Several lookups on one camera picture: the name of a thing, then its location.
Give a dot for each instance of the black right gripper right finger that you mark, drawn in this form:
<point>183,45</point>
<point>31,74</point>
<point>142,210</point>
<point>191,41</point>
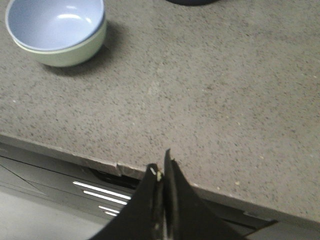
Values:
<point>187,216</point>

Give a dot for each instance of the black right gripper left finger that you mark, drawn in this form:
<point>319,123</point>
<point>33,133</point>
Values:
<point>142,218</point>

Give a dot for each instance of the green bowl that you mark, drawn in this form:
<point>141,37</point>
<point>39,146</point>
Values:
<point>71,56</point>

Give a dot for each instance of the blue bowl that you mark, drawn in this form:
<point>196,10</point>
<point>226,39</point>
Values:
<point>53,25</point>

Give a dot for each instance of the grey cabinet drawer front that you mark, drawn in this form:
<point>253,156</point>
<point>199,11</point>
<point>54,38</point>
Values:
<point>96,192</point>

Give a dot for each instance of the dark blue saucepan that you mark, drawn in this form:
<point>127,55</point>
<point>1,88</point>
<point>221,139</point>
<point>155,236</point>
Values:
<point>192,2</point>

